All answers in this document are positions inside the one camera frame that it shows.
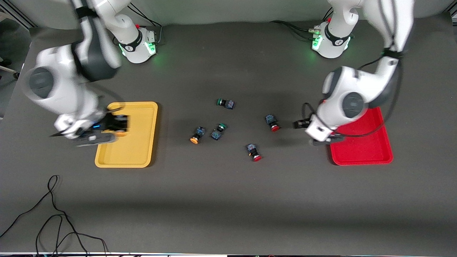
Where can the yellow push button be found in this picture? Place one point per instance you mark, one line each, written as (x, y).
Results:
(197, 135)
(120, 134)

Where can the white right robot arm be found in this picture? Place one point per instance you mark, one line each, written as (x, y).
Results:
(71, 71)

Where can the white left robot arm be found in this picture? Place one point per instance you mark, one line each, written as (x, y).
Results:
(357, 92)

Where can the yellow plastic tray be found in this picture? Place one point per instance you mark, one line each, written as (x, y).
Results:
(137, 142)

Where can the red push button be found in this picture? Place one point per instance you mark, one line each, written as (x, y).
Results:
(272, 123)
(253, 152)

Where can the red plastic tray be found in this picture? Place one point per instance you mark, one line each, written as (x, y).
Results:
(364, 146)

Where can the green push button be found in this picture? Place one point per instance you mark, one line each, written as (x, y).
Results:
(218, 131)
(225, 103)

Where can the dark grey table mat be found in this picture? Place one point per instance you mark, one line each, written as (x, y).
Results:
(228, 200)

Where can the aluminium frame rail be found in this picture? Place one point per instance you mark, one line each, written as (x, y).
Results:
(18, 12)

